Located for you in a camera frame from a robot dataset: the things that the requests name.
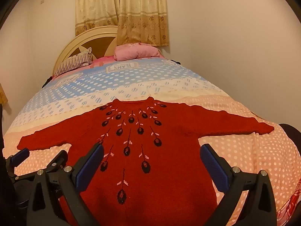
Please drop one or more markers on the beige patterned curtain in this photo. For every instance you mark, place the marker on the beige patterned curtain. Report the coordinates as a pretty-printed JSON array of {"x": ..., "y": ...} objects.
[
  {"x": 96, "y": 7},
  {"x": 143, "y": 11}
]

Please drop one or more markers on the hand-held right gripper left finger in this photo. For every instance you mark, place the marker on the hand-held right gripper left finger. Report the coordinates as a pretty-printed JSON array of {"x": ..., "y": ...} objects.
[{"x": 90, "y": 167}]

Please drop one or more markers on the cream wooden headboard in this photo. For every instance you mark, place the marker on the cream wooden headboard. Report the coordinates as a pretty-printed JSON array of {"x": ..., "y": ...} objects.
[{"x": 77, "y": 44}]

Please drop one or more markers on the red embroidered knit sweater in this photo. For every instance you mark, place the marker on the red embroidered knit sweater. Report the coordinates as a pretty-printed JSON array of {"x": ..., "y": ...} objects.
[{"x": 150, "y": 169}]

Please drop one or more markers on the pink pillow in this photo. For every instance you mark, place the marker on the pink pillow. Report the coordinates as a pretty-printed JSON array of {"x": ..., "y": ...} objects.
[{"x": 135, "y": 51}]

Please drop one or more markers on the polka dot bedspread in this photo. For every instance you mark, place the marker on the polka dot bedspread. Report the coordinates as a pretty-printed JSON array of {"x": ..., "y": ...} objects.
[{"x": 164, "y": 84}]

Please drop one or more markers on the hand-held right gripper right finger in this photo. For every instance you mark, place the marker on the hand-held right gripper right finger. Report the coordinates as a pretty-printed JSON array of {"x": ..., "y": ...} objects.
[{"x": 215, "y": 169}]

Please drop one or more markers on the striped pillow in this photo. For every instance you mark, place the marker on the striped pillow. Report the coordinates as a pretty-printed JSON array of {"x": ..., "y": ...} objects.
[{"x": 73, "y": 63}]

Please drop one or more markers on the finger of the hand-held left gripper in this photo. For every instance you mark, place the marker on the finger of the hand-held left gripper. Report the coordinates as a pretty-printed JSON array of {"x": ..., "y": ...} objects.
[
  {"x": 20, "y": 156},
  {"x": 58, "y": 160}
]

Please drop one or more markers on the dark round object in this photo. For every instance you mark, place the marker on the dark round object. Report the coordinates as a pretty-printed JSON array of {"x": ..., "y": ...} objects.
[{"x": 291, "y": 133}]

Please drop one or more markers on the tan patterned cloth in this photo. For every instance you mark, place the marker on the tan patterned cloth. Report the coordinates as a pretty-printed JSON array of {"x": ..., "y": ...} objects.
[{"x": 2, "y": 94}]

